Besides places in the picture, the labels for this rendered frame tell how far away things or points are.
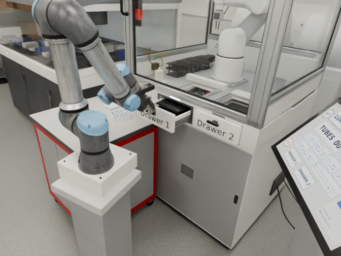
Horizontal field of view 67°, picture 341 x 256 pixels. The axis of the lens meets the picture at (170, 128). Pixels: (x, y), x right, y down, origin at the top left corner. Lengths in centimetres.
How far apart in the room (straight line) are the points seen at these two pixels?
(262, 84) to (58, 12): 85
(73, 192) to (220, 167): 81
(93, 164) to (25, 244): 111
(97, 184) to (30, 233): 111
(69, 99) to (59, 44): 22
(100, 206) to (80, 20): 67
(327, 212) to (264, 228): 133
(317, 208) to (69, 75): 94
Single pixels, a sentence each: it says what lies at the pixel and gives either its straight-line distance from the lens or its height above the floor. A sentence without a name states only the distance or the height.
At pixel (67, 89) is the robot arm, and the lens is 109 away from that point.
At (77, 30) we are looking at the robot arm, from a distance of 91.
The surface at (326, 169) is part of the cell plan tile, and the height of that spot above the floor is 105.
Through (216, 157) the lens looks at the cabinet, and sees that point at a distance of 151.
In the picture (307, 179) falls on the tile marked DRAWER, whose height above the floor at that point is 101.
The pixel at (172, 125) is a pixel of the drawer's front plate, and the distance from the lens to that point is 140.
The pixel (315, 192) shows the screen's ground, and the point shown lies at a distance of 90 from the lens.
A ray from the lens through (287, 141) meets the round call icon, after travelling 111.
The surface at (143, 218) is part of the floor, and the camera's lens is 206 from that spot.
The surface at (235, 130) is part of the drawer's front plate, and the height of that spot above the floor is 90.
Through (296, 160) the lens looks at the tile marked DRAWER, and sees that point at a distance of 102.
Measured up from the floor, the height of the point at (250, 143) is 86.
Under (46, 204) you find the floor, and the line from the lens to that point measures 231.
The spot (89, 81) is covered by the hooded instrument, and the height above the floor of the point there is 86.
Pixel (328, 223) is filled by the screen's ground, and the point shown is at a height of 100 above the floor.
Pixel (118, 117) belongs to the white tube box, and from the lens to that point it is 167.
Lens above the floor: 152
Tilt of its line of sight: 29 degrees down
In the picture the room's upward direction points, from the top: 3 degrees clockwise
